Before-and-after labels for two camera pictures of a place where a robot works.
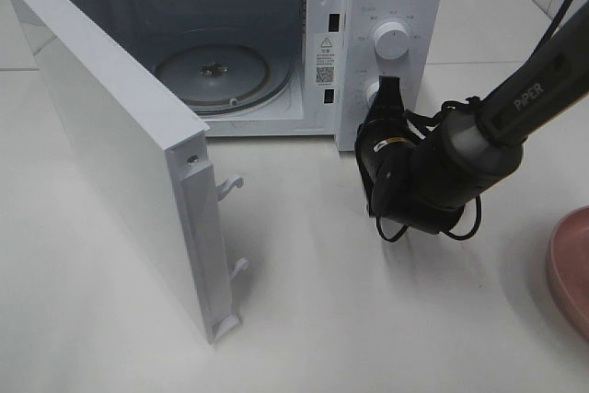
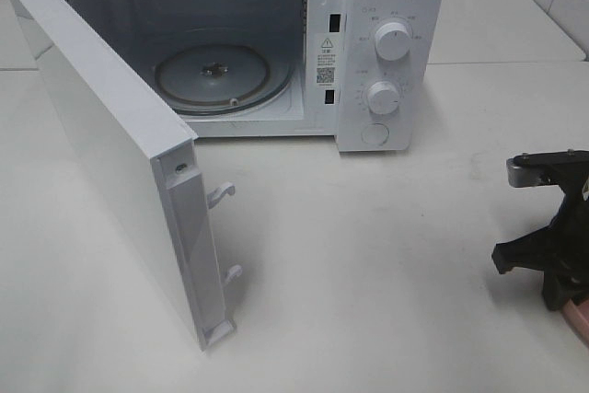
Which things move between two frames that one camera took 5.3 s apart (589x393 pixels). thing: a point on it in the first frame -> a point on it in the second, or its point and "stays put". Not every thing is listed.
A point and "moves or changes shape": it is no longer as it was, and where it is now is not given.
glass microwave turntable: [225, 78] stays put
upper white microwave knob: [391, 40] stays put
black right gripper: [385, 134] -> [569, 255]
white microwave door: [155, 152] moves or changes shape
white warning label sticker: [328, 66] stays put
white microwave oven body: [260, 45] stays put
